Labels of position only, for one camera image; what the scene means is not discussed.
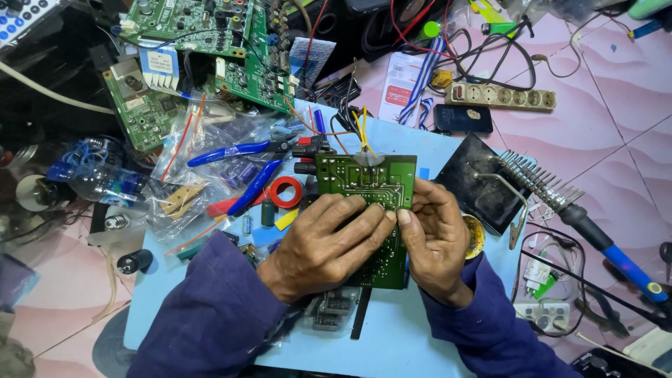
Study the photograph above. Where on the grey remote control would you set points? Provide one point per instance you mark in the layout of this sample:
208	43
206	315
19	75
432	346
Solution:
18	21

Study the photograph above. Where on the large green circuit board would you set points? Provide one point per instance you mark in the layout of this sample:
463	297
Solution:
204	23

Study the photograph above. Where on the small light bulb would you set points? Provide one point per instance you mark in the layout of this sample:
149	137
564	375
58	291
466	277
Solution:
115	222

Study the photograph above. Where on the black phone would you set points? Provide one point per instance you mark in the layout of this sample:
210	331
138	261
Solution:
462	118

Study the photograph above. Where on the black flat strip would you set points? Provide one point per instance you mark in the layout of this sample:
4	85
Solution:
361	315

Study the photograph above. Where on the bag of grey heat sinks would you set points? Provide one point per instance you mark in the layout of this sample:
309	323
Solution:
330	309

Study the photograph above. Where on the black red terminal connector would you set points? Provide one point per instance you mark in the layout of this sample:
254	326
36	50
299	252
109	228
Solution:
309	149

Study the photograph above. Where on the person's right hand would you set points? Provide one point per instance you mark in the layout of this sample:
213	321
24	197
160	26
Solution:
438	246

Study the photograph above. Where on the small blue capacitor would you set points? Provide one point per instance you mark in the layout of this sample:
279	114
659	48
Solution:
247	224

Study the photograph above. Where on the round flux tin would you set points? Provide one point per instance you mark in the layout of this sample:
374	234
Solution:
475	236

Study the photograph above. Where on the beige power strip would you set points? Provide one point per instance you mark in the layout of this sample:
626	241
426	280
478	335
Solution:
501	96

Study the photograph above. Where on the heap of clear component bags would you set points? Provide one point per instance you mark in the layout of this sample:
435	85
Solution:
210	131

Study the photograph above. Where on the green lighter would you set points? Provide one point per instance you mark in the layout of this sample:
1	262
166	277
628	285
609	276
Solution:
498	28

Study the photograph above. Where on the green cylindrical capacitor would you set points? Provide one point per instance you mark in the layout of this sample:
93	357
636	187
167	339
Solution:
268	212

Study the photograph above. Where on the green tuner circuit board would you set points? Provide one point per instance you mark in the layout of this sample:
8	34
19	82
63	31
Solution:
141	113

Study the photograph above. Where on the large black capacitor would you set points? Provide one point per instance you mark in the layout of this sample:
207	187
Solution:
134	261

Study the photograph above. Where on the thin black rod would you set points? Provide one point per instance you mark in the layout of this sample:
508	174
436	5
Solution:
593	283

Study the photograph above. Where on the clear plastic bottle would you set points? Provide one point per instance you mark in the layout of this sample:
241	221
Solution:
107	183

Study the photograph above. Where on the small green circuit board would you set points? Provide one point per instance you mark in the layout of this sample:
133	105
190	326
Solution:
367	178

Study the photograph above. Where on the white and red packet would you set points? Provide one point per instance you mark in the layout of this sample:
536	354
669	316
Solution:
401	89

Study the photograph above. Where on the white plug adapter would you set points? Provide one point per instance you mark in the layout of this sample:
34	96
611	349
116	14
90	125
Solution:
543	316

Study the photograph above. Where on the black soldering iron stand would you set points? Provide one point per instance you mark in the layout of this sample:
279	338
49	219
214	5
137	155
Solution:
467	178

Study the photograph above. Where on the person's left hand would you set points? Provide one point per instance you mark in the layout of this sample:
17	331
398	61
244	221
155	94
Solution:
315	246

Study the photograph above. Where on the yellow tape piece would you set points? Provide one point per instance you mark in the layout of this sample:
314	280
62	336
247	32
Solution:
286	219

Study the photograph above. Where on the light blue work board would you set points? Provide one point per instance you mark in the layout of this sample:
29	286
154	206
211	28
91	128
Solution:
409	325

